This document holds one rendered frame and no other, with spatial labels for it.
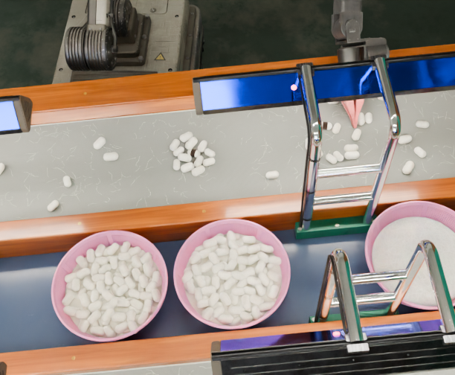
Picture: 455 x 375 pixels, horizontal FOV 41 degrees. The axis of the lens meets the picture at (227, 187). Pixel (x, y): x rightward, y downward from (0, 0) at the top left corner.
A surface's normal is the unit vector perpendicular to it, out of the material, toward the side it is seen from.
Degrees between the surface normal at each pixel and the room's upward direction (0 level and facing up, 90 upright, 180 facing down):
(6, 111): 58
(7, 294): 0
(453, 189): 0
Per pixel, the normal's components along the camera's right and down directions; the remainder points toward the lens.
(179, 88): -0.06, -0.50
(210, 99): 0.04, 0.47
